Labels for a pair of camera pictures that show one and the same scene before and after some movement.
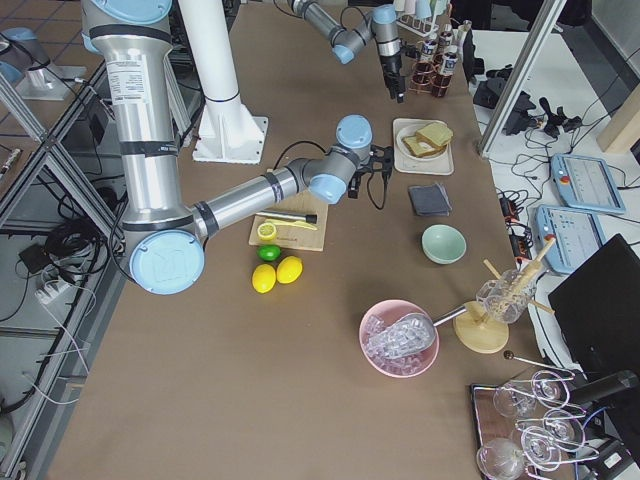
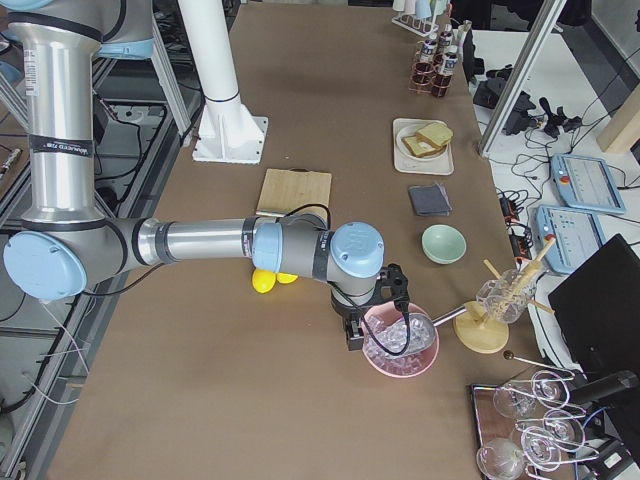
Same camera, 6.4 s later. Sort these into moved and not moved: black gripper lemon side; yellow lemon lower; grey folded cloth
Moved: black gripper lemon side
Not moved: grey folded cloth; yellow lemon lower
